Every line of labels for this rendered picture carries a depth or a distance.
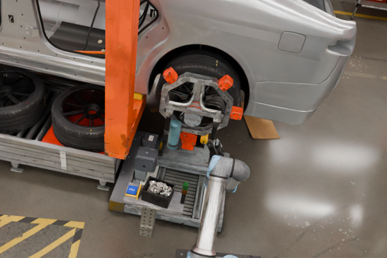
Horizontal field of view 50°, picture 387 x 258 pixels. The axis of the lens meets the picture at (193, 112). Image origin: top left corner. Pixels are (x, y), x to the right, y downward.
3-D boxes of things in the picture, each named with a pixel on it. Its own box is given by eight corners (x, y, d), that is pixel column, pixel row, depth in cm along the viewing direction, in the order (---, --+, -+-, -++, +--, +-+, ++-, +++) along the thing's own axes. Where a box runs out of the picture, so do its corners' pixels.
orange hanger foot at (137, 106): (146, 103, 359) (149, 71, 337) (131, 145, 319) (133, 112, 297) (128, 99, 359) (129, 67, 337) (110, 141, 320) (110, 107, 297)
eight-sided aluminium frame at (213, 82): (224, 135, 335) (238, 82, 300) (223, 140, 330) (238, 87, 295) (158, 121, 336) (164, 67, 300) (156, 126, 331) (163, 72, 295)
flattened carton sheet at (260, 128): (264, 104, 467) (264, 101, 465) (280, 139, 427) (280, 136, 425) (239, 104, 461) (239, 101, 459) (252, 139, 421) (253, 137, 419)
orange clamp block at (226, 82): (224, 86, 305) (233, 79, 301) (223, 92, 299) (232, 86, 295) (217, 80, 303) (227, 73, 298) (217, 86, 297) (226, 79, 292)
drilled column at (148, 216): (154, 227, 328) (159, 194, 301) (151, 238, 320) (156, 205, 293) (141, 224, 328) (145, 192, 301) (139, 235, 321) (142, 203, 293)
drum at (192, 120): (203, 111, 322) (207, 97, 313) (200, 129, 306) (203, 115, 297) (186, 107, 323) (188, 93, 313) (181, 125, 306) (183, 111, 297)
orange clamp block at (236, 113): (230, 112, 321) (241, 114, 321) (228, 118, 315) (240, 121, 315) (231, 105, 316) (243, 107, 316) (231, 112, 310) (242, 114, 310)
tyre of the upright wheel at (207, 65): (256, 94, 336) (209, 33, 307) (255, 112, 318) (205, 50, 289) (193, 125, 368) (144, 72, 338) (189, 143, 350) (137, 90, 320)
